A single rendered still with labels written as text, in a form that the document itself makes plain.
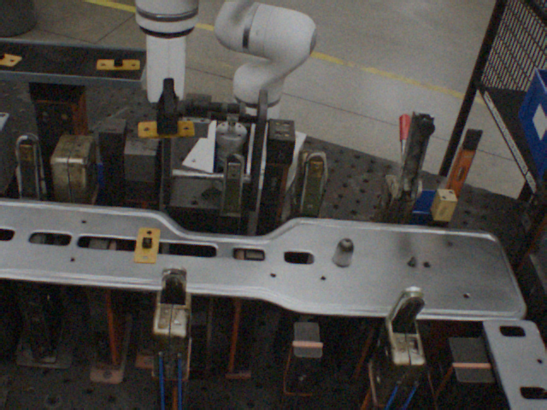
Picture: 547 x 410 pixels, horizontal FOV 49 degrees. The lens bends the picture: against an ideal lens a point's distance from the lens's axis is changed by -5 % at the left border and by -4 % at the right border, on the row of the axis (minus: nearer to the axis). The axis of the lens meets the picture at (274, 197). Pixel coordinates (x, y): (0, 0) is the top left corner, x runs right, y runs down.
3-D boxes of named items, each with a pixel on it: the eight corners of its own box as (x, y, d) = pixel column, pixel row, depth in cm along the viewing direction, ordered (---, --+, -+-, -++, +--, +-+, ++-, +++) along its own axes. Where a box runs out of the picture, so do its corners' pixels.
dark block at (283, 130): (249, 289, 142) (269, 137, 115) (249, 267, 147) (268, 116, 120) (271, 291, 142) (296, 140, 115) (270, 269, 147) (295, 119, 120)
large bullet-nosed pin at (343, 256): (332, 272, 110) (339, 245, 105) (331, 259, 112) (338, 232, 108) (349, 272, 110) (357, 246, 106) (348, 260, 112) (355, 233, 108)
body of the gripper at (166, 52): (138, 1, 85) (140, 69, 92) (139, 34, 77) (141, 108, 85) (192, 0, 86) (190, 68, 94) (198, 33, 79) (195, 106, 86)
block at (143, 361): (134, 368, 122) (127, 270, 104) (143, 317, 132) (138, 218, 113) (161, 370, 122) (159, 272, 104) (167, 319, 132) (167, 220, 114)
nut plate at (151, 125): (138, 138, 92) (138, 131, 91) (138, 123, 95) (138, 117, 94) (195, 137, 94) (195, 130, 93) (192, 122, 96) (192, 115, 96)
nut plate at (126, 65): (96, 70, 119) (96, 65, 118) (97, 61, 122) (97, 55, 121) (139, 70, 120) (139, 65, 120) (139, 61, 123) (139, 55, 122)
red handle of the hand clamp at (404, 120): (397, 189, 116) (396, 111, 121) (393, 192, 118) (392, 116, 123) (418, 190, 117) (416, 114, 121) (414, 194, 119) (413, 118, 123)
